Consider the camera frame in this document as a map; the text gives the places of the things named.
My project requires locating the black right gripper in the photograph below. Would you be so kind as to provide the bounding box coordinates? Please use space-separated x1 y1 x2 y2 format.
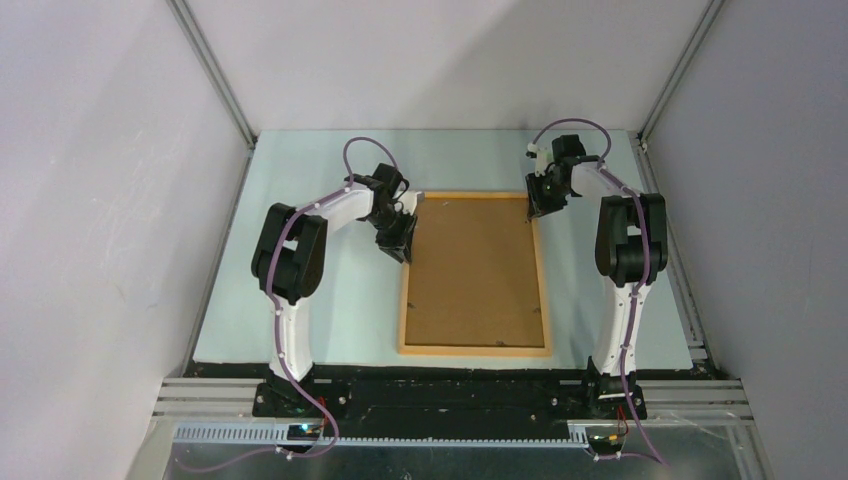
525 170 570 220

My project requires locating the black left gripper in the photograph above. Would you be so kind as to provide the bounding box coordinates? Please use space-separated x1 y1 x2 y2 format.
364 207 418 265

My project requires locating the brown cardboard backing board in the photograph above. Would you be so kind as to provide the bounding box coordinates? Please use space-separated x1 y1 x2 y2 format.
404 197 546 348

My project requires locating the wooden picture frame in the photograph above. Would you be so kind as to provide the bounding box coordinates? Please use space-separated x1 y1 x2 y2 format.
398 191 554 359

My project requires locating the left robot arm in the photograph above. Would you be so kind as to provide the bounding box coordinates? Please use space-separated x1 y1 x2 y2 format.
251 163 418 417

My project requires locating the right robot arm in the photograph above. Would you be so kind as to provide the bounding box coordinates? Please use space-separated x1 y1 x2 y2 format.
525 135 668 418

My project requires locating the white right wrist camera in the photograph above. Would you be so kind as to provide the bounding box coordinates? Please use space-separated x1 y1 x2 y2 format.
525 142 553 177

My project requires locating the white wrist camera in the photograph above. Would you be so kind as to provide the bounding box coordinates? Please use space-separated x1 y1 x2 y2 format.
525 142 553 177
399 190 425 214

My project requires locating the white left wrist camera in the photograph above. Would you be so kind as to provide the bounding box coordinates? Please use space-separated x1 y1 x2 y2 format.
399 190 425 214

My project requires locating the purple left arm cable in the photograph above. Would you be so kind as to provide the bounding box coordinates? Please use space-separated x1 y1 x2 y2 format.
263 137 402 461

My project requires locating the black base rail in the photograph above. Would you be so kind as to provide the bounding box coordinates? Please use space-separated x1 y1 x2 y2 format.
252 365 647 441

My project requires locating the right aluminium corner post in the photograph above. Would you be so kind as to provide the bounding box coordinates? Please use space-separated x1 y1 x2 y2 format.
638 0 726 142

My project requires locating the aluminium corner post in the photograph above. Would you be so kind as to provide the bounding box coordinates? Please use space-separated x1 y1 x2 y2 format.
638 0 726 142
166 0 258 150

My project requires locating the left aluminium corner post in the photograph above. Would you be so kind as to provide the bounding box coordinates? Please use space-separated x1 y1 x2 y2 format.
166 0 258 150

